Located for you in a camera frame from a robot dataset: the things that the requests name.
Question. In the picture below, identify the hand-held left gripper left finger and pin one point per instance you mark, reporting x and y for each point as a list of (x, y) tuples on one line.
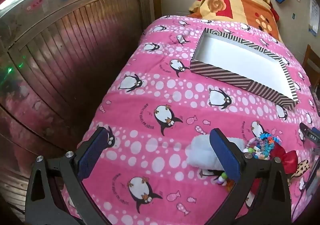
[(92, 150)]

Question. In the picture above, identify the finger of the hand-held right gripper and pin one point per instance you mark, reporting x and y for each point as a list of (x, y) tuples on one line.
[(313, 180), (308, 132)]

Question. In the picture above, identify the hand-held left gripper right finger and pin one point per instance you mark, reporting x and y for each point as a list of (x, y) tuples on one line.
[(225, 155)]

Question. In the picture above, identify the leopard print bow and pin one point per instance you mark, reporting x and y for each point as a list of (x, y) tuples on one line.
[(301, 168)]

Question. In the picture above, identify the white fluffy scrunchie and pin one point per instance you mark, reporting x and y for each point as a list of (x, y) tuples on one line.
[(200, 150)]

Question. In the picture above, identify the red satin bow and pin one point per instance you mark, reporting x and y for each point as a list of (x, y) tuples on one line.
[(287, 160)]

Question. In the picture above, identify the striped cardboard box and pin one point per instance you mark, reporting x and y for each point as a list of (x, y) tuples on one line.
[(237, 50)]

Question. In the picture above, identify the wooden chair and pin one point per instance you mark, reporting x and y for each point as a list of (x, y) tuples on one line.
[(308, 57)]

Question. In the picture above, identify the pink penguin blanket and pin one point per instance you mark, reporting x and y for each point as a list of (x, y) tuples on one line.
[(175, 90)]

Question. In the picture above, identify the orange floral pillow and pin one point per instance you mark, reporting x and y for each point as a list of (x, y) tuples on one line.
[(250, 10)]

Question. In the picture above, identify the wall calendar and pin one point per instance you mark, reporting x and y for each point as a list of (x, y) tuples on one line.
[(313, 15)]

